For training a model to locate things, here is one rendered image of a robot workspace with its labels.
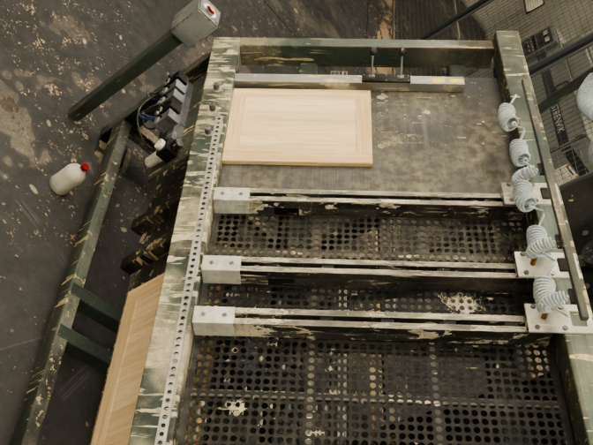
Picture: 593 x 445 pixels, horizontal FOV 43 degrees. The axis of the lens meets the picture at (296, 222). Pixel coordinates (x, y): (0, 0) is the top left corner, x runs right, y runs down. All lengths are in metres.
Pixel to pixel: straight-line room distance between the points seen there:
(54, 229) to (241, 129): 0.96
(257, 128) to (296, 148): 0.20
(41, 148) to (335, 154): 1.40
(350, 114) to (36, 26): 1.72
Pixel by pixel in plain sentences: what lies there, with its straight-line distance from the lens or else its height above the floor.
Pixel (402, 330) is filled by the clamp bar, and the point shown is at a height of 1.42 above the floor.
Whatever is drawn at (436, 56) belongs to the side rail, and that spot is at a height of 1.55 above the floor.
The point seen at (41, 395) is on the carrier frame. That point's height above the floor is 0.18.
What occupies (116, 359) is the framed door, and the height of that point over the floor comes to 0.29.
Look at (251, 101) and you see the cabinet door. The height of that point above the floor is 0.95.
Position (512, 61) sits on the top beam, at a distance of 3.24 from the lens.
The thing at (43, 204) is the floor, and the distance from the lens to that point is 3.40.
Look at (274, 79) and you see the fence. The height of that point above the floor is 1.04.
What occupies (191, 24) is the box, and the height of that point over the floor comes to 0.86.
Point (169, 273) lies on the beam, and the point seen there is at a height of 0.83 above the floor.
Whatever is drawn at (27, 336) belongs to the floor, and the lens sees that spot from 3.10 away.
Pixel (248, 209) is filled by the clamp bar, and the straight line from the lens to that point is 2.63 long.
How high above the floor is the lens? 2.42
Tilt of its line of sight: 30 degrees down
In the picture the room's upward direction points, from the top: 62 degrees clockwise
